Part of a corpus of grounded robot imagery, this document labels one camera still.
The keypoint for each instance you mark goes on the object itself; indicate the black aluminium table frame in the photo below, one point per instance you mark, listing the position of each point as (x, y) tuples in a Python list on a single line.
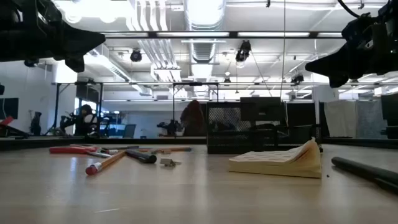
[(93, 141)]

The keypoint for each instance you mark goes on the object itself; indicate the yellow pencil with red eraser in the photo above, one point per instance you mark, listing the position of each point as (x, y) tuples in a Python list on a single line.
[(105, 162), (177, 149)]

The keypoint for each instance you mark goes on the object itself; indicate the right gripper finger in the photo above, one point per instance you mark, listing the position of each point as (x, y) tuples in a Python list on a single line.
[(339, 81), (332, 63)]

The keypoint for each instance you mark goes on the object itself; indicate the grey curtain panel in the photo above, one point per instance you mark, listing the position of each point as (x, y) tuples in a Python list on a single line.
[(370, 119)]

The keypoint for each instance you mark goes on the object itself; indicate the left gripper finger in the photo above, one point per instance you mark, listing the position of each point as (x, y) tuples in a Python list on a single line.
[(84, 40), (75, 64)]

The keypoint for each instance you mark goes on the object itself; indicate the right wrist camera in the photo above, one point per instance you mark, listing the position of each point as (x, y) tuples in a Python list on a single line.
[(360, 28)]

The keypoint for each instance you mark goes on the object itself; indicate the silver ceiling air duct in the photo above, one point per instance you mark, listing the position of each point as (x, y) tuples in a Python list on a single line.
[(203, 49)]

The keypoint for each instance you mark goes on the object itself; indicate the white curtain panel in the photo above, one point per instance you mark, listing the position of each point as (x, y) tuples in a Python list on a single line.
[(340, 118)]

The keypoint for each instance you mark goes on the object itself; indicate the black background robot arm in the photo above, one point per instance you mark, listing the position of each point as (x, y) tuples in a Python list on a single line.
[(171, 127)]

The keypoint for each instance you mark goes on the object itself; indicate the black wall monitor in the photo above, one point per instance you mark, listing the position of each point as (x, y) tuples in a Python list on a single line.
[(9, 109)]

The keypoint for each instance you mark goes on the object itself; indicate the black mesh desk organizer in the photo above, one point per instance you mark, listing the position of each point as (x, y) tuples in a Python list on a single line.
[(236, 143)]

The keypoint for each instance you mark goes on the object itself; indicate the red background object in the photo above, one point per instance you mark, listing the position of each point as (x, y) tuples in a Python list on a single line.
[(7, 121)]

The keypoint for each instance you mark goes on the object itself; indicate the black marker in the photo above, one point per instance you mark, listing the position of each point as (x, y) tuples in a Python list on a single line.
[(143, 157), (357, 169)]

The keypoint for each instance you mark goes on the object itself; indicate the yellow sticky note pad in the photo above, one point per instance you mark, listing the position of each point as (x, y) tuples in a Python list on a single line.
[(273, 168)]

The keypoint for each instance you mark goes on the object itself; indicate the person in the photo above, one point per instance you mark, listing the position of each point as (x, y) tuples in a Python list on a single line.
[(192, 121), (85, 121)]

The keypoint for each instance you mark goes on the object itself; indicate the silver binder clip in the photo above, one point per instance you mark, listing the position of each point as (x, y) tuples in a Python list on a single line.
[(168, 162)]

